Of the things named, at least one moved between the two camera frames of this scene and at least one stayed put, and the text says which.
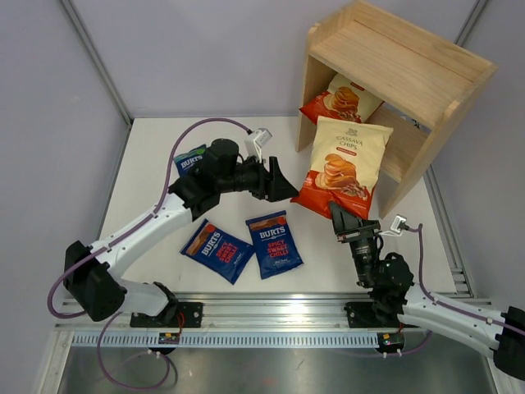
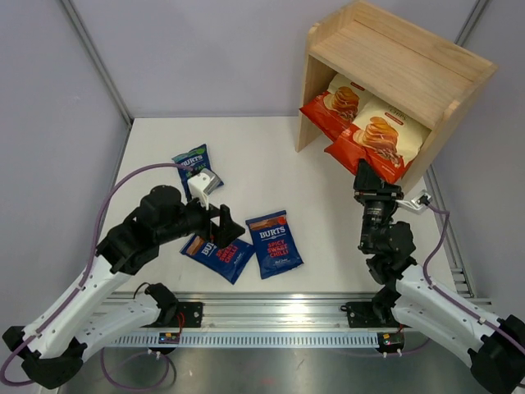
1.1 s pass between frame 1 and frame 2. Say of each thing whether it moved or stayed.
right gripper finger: moved
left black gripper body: moved
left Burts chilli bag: stayed
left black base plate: stayed
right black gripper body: moved
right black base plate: stayed
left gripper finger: moved
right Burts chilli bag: stayed
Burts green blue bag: stayed
